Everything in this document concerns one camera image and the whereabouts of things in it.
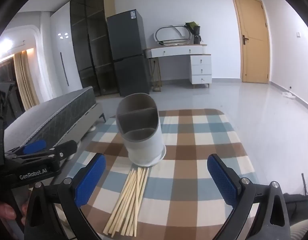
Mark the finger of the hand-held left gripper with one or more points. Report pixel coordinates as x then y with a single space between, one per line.
66 148
34 146

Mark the grey divided utensil holder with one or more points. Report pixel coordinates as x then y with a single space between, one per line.
146 145

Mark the white slippers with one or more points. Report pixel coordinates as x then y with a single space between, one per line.
288 94

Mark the white dressing desk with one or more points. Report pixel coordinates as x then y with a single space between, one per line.
174 51

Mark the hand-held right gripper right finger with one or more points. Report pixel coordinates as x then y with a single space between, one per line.
224 180

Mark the oval mirror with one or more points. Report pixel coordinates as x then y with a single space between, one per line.
169 33

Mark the beige curtain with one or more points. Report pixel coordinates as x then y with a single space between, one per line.
24 80

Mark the black frame stand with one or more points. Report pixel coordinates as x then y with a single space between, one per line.
11 100

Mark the white wardrobe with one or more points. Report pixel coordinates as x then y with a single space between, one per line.
66 62

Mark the grey quilted bed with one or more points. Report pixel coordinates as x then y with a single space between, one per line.
56 115

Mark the dark glass cabinet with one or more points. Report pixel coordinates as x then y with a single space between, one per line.
89 42

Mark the person's left hand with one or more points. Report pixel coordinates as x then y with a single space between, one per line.
4 211

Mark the black bouquet bag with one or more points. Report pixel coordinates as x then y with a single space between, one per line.
196 33

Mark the dark grey refrigerator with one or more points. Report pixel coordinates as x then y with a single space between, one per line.
129 55

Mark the wooden door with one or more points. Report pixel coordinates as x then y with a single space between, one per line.
253 42

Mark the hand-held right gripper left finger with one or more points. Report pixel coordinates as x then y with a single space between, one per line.
91 180

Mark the bundle of wooden chopsticks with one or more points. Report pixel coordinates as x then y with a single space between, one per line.
135 187

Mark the dark cloth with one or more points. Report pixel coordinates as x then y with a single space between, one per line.
297 205

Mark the checkered tablecloth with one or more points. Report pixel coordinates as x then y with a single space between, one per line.
194 155

